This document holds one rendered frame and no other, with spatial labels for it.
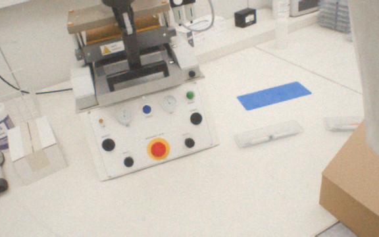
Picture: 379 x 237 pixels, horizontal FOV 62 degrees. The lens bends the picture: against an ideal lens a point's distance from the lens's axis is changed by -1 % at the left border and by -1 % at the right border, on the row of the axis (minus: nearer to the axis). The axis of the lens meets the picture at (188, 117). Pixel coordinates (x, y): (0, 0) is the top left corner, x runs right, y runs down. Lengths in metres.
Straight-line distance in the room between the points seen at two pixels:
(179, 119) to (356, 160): 0.44
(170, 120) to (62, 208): 0.35
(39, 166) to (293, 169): 0.67
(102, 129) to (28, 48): 0.74
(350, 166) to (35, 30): 1.25
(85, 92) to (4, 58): 0.73
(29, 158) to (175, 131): 0.39
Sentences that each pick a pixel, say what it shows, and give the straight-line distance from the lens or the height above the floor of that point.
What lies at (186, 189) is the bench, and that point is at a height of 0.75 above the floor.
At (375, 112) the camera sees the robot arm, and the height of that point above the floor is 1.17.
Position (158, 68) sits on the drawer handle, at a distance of 0.79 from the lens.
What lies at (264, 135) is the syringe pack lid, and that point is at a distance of 0.88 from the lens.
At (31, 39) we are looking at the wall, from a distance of 1.49.
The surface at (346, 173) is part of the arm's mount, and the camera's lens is 0.67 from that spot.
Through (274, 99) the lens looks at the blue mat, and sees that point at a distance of 1.08.
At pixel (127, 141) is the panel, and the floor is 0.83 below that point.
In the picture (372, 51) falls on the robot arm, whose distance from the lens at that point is 0.25.
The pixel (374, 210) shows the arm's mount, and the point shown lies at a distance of 0.64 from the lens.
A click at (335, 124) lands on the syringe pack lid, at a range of 0.94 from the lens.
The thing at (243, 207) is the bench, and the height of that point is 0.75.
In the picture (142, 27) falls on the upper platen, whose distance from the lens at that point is 0.91.
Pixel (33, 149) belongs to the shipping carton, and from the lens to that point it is 0.95.
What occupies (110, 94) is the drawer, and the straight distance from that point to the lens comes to 0.79.
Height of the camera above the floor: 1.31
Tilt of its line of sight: 33 degrees down
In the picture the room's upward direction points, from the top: 10 degrees counter-clockwise
